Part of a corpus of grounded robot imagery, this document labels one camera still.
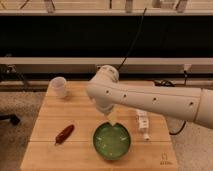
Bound red chili pepper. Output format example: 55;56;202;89
55;124;74;145

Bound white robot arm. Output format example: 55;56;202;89
86;65;213;129

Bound green bowl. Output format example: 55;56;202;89
93;122;131;161

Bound white tube with cap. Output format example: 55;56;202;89
136;109;150;141

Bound white plastic cup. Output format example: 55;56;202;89
50;77;67;98

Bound black chair base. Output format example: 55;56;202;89
0;114;20;125

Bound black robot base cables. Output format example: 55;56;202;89
153;79;188;136

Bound black hanging cable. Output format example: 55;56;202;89
116;7;148;72

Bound grey metal rail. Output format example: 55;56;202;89
0;57;213;74

